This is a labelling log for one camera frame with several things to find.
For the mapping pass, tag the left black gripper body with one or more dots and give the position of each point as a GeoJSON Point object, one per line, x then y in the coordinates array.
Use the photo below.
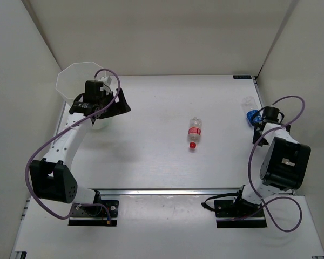
{"type": "Point", "coordinates": [116, 108]}

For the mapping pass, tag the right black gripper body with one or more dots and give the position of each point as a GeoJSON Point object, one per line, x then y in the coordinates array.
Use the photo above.
{"type": "Point", "coordinates": [263, 140]}

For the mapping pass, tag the clear bottle blue label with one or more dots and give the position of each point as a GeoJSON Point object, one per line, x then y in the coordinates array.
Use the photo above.
{"type": "Point", "coordinates": [250, 109]}

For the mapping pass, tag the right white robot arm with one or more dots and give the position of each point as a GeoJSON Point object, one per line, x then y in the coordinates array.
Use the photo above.
{"type": "Point", "coordinates": [284, 165]}

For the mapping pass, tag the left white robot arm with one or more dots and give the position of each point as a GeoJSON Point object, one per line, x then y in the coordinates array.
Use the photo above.
{"type": "Point", "coordinates": [51, 176]}

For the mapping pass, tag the white translucent octagonal bin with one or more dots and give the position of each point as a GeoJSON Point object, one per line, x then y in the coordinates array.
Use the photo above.
{"type": "Point", "coordinates": [71, 81]}

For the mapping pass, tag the clear bottle red label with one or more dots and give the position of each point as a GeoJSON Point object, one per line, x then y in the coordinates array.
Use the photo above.
{"type": "Point", "coordinates": [194, 132]}

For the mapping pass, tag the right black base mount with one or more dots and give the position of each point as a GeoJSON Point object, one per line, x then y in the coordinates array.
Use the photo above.
{"type": "Point", "coordinates": [232, 211]}

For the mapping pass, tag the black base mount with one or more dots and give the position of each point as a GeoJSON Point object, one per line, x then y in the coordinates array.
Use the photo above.
{"type": "Point", "coordinates": [232, 211]}
{"type": "Point", "coordinates": [105, 215]}

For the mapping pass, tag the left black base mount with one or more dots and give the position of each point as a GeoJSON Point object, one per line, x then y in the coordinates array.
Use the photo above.
{"type": "Point", "coordinates": [105, 215]}

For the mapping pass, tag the aluminium rail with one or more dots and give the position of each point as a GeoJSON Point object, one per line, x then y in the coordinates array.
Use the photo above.
{"type": "Point", "coordinates": [167, 192]}

